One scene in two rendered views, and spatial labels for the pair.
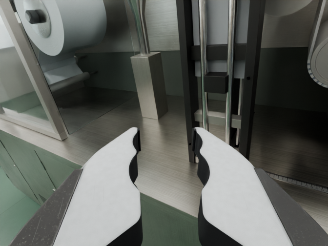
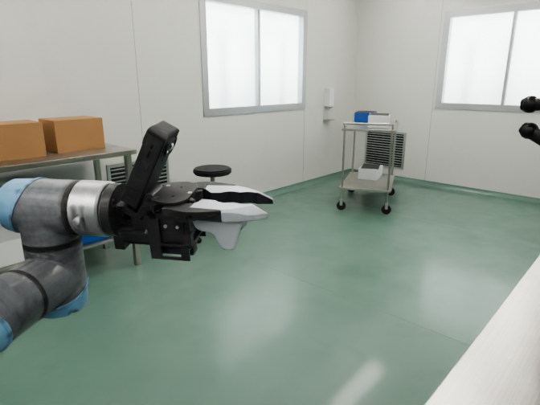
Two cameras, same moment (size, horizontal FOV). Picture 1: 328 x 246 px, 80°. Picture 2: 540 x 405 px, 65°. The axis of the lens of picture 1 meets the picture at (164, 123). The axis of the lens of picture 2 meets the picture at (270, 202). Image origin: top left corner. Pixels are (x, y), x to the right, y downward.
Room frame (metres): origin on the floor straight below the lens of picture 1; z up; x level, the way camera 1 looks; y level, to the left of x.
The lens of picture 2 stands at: (0.18, -0.51, 1.38)
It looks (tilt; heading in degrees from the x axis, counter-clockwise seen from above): 16 degrees down; 96
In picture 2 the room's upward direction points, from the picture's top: straight up
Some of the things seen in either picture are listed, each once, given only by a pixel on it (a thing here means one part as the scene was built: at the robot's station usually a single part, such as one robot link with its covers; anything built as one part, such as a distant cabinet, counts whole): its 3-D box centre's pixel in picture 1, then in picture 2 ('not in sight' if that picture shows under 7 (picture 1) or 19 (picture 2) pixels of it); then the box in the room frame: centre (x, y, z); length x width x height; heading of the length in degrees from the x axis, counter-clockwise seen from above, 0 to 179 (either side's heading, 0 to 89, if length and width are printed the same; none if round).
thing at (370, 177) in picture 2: not in sight; (370, 159); (0.79, 4.35, 0.51); 0.91 x 0.58 x 1.02; 78
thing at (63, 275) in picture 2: not in sight; (50, 278); (-0.19, 0.00, 1.12); 0.11 x 0.08 x 0.11; 87
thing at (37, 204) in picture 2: not in sight; (47, 208); (-0.19, 0.02, 1.21); 0.11 x 0.08 x 0.09; 177
